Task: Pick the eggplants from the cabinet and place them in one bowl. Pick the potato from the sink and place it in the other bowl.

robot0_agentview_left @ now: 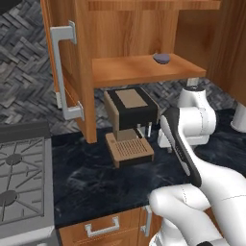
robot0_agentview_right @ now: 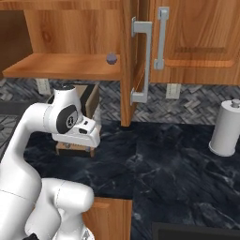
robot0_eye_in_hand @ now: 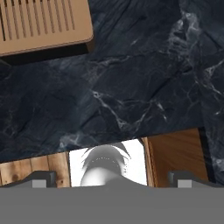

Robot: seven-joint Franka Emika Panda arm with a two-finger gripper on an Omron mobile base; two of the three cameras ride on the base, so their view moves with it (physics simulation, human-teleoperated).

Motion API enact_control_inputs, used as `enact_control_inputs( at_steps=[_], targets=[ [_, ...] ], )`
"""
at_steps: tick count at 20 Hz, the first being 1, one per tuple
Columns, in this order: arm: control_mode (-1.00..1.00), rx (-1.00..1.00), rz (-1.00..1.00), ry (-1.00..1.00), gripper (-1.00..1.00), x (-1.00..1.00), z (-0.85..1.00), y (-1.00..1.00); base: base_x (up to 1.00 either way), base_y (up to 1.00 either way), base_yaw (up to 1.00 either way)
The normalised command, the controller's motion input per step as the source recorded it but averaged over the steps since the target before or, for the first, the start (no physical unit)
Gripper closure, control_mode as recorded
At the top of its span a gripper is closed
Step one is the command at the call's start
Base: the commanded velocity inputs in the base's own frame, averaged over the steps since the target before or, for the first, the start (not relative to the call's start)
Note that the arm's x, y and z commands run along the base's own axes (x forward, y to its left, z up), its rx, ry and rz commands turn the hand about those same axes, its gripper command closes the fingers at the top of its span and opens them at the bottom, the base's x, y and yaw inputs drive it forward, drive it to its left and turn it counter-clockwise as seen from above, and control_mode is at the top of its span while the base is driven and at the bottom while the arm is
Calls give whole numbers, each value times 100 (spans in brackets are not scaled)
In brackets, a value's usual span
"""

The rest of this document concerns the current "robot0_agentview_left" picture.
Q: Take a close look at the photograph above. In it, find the wooden base cabinet door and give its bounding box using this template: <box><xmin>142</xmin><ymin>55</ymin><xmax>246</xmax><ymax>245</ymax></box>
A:
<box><xmin>137</xmin><ymin>205</ymin><xmax>165</xmax><ymax>246</ymax></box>

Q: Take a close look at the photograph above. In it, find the wooden drawer front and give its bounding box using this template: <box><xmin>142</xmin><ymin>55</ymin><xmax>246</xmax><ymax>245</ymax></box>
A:
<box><xmin>58</xmin><ymin>207</ymin><xmax>142</xmax><ymax>246</ymax></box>

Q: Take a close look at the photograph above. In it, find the grey gas hob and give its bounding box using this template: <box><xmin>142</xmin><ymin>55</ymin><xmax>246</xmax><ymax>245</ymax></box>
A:
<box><xmin>0</xmin><ymin>120</ymin><xmax>58</xmax><ymax>246</ymax></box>

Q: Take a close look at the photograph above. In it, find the grey drawer handle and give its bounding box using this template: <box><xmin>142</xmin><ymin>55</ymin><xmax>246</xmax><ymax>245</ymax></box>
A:
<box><xmin>84</xmin><ymin>215</ymin><xmax>121</xmax><ymax>238</ymax></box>

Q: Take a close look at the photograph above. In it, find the dark range hood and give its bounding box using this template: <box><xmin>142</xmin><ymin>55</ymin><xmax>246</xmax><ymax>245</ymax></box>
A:
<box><xmin>0</xmin><ymin>0</ymin><xmax>25</xmax><ymax>15</ymax></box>

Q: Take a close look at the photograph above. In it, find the long grey cabinet door handle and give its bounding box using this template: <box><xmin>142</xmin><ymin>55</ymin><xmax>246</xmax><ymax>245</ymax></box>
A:
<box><xmin>49</xmin><ymin>20</ymin><xmax>86</xmax><ymax>122</ymax></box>

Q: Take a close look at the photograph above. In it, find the white round container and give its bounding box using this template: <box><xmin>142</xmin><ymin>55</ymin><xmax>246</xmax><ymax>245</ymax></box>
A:
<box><xmin>230</xmin><ymin>101</ymin><xmax>246</xmax><ymax>133</ymax></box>

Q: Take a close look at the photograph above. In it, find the tan and black coffee machine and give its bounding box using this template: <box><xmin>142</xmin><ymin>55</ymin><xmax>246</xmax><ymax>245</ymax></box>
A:
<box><xmin>103</xmin><ymin>86</ymin><xmax>160</xmax><ymax>169</ymax></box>

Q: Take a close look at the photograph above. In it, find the wooden cabinet door, long handle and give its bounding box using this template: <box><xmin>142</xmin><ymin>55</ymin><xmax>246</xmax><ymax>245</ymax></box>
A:
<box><xmin>39</xmin><ymin>0</ymin><xmax>98</xmax><ymax>144</ymax></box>

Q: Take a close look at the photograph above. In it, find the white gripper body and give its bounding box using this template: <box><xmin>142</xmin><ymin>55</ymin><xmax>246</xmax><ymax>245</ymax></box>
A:
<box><xmin>157</xmin><ymin>127</ymin><xmax>209</xmax><ymax>149</ymax></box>

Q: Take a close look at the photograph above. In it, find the wooden wall cabinet with shelf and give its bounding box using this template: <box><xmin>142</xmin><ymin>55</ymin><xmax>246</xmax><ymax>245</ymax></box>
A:
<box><xmin>75</xmin><ymin>0</ymin><xmax>223</xmax><ymax>90</ymax></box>

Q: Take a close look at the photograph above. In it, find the short grey cabinet door handle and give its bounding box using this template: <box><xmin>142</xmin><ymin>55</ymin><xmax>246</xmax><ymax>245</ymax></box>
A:
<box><xmin>139</xmin><ymin>205</ymin><xmax>154</xmax><ymax>238</ymax></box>

